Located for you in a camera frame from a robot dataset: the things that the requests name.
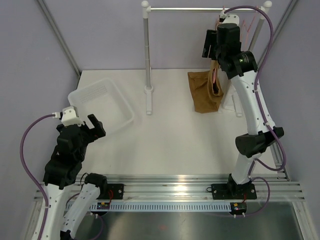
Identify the pink wire hanger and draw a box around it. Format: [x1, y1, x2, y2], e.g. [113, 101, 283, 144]
[240, 12, 258, 50]
[212, 6, 226, 84]

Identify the brown tank top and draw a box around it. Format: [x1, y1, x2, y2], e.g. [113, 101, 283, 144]
[187, 60, 224, 114]

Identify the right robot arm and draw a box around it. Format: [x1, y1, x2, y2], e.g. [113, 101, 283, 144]
[202, 23, 284, 200]

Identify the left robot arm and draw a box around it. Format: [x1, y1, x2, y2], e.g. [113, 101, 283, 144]
[32, 112, 108, 240]

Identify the white plastic basket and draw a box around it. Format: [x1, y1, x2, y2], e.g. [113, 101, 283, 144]
[68, 78, 135, 135]

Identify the white clothes rack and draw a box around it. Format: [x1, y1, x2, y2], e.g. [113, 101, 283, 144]
[140, 0, 273, 117]

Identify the white garment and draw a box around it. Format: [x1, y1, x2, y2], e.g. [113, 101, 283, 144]
[219, 82, 243, 117]

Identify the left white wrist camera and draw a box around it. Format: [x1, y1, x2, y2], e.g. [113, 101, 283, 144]
[52, 105, 84, 127]

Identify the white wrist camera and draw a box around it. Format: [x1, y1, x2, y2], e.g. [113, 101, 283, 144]
[52, 105, 84, 127]
[218, 13, 240, 26]

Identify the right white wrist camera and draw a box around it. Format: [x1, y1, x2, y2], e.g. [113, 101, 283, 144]
[218, 13, 240, 26]

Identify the white slotted cable duct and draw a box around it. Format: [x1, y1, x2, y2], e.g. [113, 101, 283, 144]
[64, 201, 232, 213]

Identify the aluminium rail base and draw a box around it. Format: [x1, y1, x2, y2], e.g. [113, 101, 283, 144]
[33, 173, 306, 203]

